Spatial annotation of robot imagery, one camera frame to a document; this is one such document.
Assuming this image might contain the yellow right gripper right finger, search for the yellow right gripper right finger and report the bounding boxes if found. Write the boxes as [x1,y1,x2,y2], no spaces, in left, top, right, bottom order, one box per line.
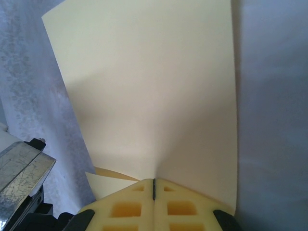
[154,178,243,231]

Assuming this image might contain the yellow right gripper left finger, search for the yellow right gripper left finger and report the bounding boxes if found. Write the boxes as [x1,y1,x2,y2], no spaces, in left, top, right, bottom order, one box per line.
[64,178,155,231]

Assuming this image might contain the yellow paper sheet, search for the yellow paper sheet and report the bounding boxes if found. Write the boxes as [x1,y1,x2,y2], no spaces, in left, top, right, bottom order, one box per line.
[42,0,239,217]

